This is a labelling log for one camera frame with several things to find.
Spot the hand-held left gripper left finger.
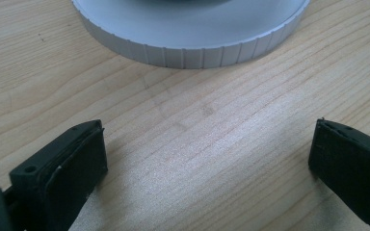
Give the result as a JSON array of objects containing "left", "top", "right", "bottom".
[{"left": 3, "top": 119, "right": 109, "bottom": 231}]

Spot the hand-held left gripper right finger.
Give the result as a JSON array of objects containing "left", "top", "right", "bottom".
[{"left": 307, "top": 117, "right": 370, "bottom": 231}]

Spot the round silver metal base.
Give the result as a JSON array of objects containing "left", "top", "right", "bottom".
[{"left": 70, "top": 0, "right": 311, "bottom": 70}]

